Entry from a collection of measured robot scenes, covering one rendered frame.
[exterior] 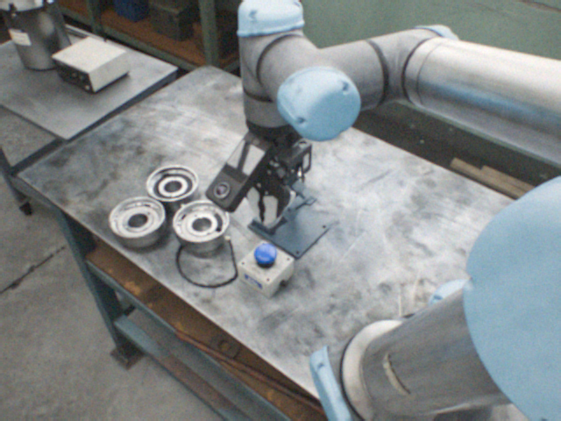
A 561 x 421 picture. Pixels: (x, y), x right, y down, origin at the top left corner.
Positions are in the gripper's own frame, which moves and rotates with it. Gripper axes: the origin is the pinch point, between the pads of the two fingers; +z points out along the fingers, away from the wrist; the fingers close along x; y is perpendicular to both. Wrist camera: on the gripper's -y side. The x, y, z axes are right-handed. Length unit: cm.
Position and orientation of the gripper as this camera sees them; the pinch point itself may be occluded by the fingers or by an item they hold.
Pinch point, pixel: (264, 223)
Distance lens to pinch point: 81.4
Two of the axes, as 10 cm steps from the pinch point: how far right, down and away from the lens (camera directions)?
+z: 0.0, 7.0, 7.2
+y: 6.4, -5.5, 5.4
